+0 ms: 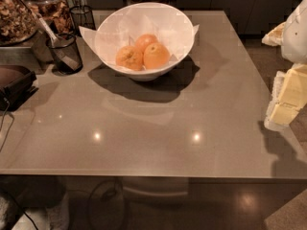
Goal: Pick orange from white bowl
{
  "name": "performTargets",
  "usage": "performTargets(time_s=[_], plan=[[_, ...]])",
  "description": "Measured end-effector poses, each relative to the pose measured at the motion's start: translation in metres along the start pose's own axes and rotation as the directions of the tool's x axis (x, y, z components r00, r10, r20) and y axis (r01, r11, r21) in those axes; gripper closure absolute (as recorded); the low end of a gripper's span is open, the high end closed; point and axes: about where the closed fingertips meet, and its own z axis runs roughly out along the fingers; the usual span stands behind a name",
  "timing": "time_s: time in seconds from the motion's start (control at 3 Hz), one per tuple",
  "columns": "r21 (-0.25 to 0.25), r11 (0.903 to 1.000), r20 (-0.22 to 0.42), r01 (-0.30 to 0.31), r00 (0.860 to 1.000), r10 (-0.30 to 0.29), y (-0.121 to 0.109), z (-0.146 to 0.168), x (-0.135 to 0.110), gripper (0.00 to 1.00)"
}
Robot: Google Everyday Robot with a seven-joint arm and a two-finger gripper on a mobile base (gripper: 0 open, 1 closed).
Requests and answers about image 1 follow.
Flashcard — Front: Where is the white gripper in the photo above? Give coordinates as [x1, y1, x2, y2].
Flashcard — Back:
[262, 0, 307, 131]

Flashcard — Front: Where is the orange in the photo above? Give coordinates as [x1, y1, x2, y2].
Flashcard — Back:
[143, 42, 170, 69]
[135, 34, 157, 53]
[115, 45, 143, 71]

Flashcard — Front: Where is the white ceramic bowl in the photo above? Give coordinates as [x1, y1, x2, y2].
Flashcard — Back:
[94, 2, 196, 82]

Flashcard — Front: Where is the white paper bowl liner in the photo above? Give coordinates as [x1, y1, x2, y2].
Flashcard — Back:
[78, 6, 201, 68]

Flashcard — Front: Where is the black mesh cup rear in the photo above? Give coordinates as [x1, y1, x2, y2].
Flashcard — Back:
[70, 5, 96, 35]

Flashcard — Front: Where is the black mesh cup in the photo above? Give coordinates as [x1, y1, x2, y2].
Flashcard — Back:
[70, 5, 96, 35]
[46, 34, 83, 75]

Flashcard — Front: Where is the black mesh cup front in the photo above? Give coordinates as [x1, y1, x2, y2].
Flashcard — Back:
[46, 34, 83, 75]

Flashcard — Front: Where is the dark brown tray device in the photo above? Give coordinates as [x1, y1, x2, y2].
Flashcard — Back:
[0, 65, 36, 111]

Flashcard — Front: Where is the large glass snack jar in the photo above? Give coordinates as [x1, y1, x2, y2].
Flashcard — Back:
[0, 0, 37, 46]

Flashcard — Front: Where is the cable under table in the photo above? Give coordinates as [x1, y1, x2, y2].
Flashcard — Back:
[0, 177, 127, 230]

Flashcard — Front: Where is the thin black cable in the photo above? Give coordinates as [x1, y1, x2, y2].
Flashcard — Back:
[0, 99, 15, 153]

